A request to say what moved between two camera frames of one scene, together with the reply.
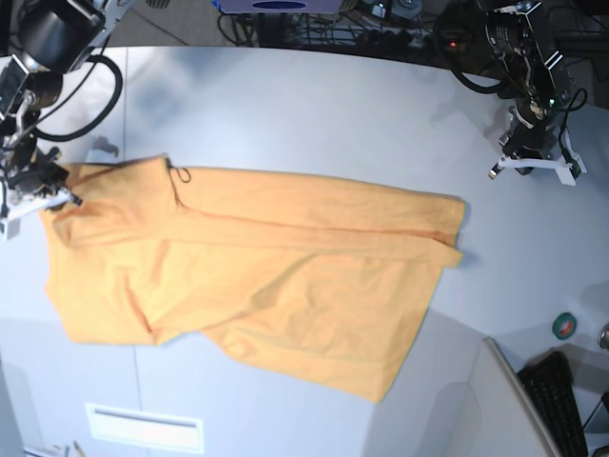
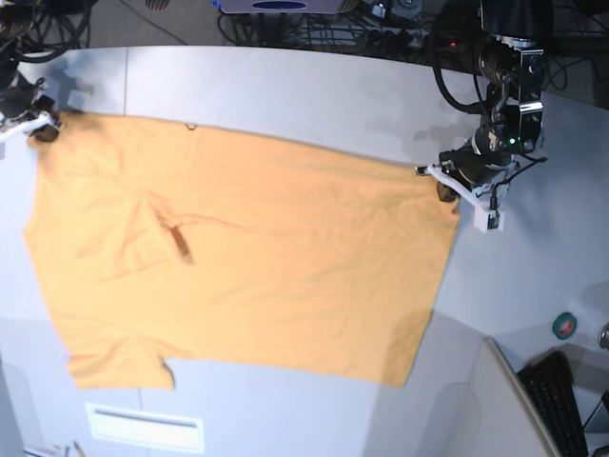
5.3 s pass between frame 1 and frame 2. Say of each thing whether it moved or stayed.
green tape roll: stayed
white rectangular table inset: stayed
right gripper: moved
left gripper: moved
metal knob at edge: stayed
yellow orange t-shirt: moved
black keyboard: stayed
